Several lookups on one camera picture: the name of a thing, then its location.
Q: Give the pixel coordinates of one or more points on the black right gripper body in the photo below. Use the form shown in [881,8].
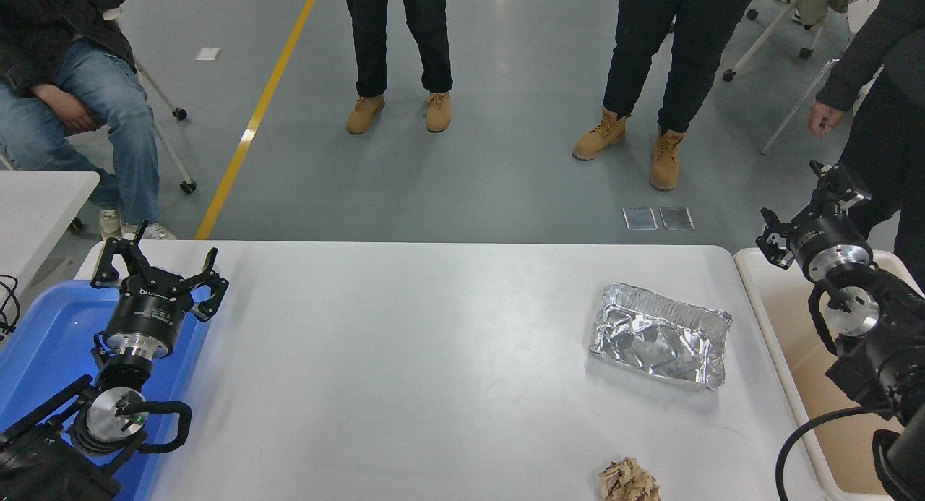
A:
[827,239]

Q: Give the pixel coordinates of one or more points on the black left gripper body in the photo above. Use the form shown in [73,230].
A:
[148,313]

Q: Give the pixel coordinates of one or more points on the silver foil tray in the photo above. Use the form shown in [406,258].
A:
[650,342]

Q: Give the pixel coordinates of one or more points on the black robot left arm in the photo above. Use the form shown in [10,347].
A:
[108,414]

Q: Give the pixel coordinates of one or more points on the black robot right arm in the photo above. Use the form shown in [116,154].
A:
[882,364]

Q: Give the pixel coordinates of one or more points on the person's hand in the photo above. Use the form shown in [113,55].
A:
[825,119]

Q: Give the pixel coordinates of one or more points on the seated person's right hand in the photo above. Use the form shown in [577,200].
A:
[69,110]

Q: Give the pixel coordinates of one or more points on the large pale bin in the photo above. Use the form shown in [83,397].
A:
[788,342]

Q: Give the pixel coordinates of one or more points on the wheeled chair with white legs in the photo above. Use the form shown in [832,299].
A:
[188,187]
[728,75]

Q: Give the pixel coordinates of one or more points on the blue plastic tray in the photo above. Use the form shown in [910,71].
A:
[50,342]

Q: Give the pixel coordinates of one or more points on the metal floor plate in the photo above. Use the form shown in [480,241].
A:
[676,218]
[639,218]

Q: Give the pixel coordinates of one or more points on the white side table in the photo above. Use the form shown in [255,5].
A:
[36,212]

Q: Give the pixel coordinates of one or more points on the seated person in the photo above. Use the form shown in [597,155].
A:
[108,103]

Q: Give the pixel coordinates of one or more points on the white paper scrap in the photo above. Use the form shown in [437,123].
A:
[208,54]

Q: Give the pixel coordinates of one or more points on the crumpled tan paper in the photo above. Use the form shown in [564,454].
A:
[629,483]

